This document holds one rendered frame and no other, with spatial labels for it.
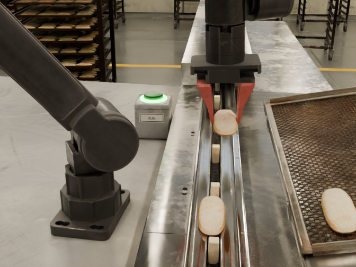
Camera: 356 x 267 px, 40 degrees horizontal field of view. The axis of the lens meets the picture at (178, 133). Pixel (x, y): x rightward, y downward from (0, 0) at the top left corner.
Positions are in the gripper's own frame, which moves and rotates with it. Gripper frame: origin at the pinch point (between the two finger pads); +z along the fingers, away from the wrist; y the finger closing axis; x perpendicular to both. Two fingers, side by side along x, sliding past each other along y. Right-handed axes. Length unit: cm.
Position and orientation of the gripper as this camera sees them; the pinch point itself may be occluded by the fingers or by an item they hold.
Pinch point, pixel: (225, 117)
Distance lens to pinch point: 76.6
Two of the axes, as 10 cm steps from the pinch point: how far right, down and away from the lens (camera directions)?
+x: -0.6, 4.0, -9.2
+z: 0.4, 9.2, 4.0
